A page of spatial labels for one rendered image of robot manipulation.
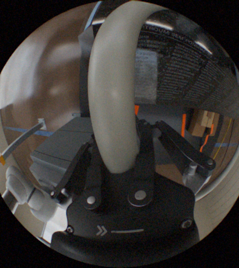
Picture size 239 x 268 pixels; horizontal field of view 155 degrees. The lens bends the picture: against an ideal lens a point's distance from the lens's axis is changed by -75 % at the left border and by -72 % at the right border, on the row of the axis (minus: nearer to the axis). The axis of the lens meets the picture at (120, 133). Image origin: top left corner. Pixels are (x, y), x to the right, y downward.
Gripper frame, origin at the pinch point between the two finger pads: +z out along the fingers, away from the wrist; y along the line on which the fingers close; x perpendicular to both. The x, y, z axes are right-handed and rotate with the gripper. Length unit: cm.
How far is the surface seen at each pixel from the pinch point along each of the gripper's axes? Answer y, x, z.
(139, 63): 9.4, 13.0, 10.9
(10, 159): -668, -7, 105
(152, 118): 27, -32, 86
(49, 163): -45.3, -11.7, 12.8
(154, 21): 15.0, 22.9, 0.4
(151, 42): 13.0, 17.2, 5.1
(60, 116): -85, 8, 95
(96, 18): 2.9, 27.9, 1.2
